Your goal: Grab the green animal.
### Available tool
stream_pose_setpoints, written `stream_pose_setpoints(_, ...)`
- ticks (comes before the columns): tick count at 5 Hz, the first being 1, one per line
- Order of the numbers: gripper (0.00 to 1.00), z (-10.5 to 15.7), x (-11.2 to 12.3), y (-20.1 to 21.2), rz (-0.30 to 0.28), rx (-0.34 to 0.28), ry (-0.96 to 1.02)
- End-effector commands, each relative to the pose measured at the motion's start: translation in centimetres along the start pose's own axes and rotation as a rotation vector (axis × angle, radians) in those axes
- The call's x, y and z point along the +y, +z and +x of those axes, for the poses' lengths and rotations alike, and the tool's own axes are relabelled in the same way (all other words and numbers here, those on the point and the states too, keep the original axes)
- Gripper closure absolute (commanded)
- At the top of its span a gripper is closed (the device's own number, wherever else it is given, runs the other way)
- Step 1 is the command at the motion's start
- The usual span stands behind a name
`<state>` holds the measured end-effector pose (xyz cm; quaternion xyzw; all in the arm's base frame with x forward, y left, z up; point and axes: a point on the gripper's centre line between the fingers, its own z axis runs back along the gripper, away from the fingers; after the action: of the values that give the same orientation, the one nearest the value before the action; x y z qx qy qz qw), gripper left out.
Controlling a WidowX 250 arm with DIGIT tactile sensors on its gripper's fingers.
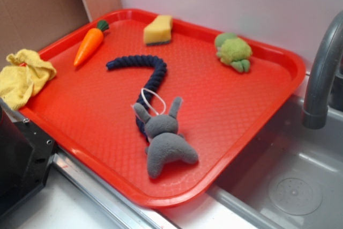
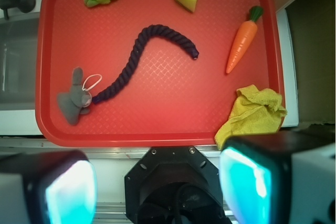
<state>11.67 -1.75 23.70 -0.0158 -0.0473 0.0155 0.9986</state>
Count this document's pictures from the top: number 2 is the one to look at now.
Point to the grey plush bunny toy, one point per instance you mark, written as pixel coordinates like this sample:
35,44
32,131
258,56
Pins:
75,103

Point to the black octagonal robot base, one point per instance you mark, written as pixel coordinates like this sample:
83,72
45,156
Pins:
174,185

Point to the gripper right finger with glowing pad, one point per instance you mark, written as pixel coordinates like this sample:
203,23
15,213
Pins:
283,177

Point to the red plastic tray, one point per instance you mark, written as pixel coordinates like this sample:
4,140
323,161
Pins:
171,100

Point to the yellow crumpled cloth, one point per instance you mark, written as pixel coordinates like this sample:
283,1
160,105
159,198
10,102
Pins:
254,112

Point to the orange toy carrot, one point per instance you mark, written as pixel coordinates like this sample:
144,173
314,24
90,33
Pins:
244,37

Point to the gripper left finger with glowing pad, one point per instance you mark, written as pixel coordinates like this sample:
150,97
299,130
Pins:
49,187

